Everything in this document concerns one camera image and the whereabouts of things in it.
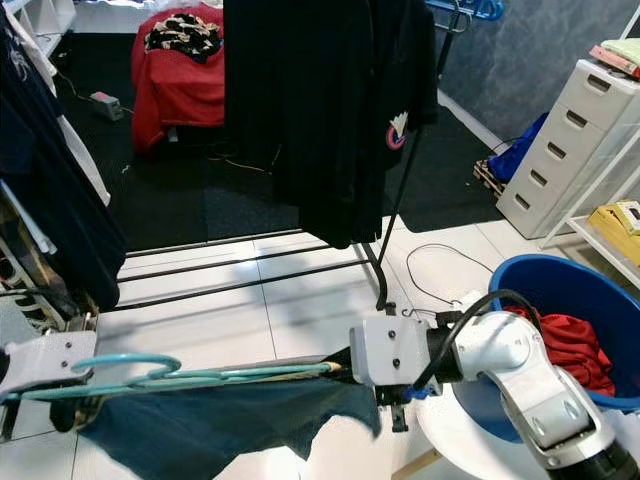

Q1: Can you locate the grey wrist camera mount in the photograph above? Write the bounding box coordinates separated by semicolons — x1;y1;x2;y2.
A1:
348;312;433;389
0;330;101;396

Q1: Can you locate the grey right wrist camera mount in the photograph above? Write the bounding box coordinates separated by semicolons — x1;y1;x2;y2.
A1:
348;312;433;389

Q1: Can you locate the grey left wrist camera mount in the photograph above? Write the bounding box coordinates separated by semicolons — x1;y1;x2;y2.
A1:
0;330;101;396

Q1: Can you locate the black power strip red switch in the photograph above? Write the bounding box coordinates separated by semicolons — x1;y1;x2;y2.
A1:
87;91;124;123

